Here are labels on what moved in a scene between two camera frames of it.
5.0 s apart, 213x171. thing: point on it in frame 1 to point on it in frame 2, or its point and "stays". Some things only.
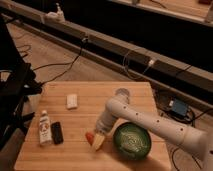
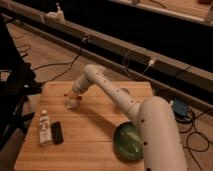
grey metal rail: [188, 81] stays
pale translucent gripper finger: [98, 141] to [73, 97]
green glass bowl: [131, 141] stays
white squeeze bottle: [45, 128] stays
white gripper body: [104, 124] to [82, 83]
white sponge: [72, 101] stays
